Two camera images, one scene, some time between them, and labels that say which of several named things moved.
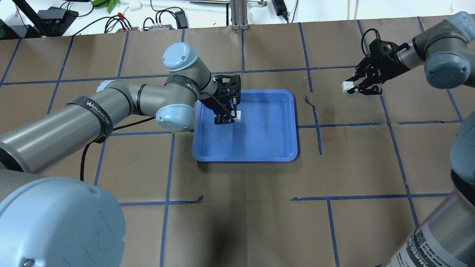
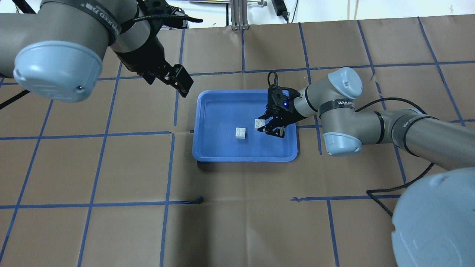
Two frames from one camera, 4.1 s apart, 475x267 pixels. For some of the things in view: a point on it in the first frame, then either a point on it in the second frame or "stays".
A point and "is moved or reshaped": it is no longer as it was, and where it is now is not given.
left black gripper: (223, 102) -> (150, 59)
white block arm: (238, 119) -> (240, 133)
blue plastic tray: (267, 131) stays
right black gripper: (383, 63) -> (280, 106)
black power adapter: (280, 9) stays
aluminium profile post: (239, 9) stays
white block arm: (346, 85) is moved or reshaped
